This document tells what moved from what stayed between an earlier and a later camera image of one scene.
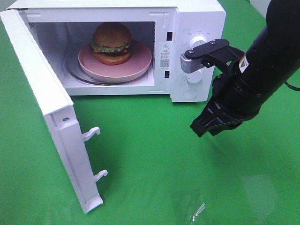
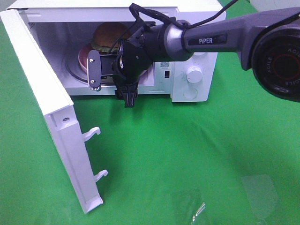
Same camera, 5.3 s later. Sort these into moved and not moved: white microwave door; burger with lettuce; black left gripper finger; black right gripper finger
Moved: black right gripper finger; black left gripper finger
Not moved: white microwave door; burger with lettuce
